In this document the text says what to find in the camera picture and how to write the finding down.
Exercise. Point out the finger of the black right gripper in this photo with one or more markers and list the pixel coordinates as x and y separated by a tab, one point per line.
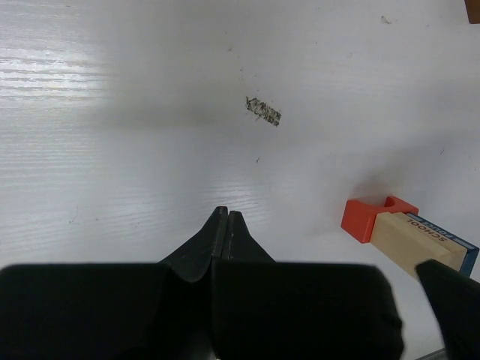
454	299

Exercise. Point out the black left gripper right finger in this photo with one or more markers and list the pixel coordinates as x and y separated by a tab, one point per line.
264	309

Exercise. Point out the brown balloon wood block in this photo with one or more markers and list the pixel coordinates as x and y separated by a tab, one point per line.
473	11

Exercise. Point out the natural long wood block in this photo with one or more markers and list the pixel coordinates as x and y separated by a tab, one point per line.
403	244

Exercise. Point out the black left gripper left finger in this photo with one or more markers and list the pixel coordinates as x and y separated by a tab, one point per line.
110	310

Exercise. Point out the red arch wood block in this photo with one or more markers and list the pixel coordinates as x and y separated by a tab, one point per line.
359	217

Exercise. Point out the blue wood block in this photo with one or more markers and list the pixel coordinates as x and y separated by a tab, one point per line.
461	255

